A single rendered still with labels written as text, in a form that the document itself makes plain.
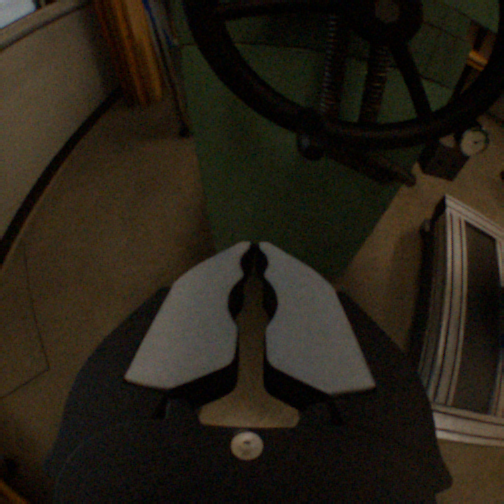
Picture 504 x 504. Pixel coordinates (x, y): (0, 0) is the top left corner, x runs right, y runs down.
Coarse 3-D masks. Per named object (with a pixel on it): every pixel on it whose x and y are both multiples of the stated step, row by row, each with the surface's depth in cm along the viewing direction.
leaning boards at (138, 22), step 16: (96, 0) 78; (112, 0) 79; (128, 0) 86; (112, 16) 92; (128, 16) 93; (144, 16) 108; (112, 32) 100; (128, 32) 102; (144, 32) 111; (112, 48) 108; (128, 48) 109; (144, 48) 112; (128, 64) 121; (144, 64) 124; (128, 80) 132; (144, 80) 133; (160, 80) 152; (128, 96) 140; (144, 96) 141; (160, 96) 147
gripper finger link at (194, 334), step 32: (224, 256) 11; (192, 288) 9; (224, 288) 9; (160, 320) 7; (192, 320) 7; (224, 320) 7; (160, 352) 6; (192, 352) 6; (224, 352) 6; (160, 384) 6; (192, 384) 6; (224, 384) 6
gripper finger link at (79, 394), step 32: (160, 288) 9; (128, 320) 7; (96, 352) 6; (128, 352) 6; (96, 384) 5; (128, 384) 5; (64, 416) 4; (96, 416) 5; (128, 416) 5; (160, 416) 5; (64, 448) 4
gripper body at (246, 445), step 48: (144, 432) 4; (192, 432) 4; (240, 432) 4; (288, 432) 4; (336, 432) 4; (96, 480) 3; (144, 480) 3; (192, 480) 3; (240, 480) 3; (288, 480) 3; (336, 480) 3; (384, 480) 3
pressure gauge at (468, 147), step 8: (464, 128) 28; (472, 128) 27; (480, 128) 26; (456, 136) 30; (464, 136) 28; (472, 136) 28; (480, 136) 27; (488, 136) 26; (456, 144) 33; (464, 144) 30; (472, 144) 29; (480, 144) 28; (488, 144) 28; (456, 152) 33; (464, 152) 31; (472, 152) 30; (480, 152) 29
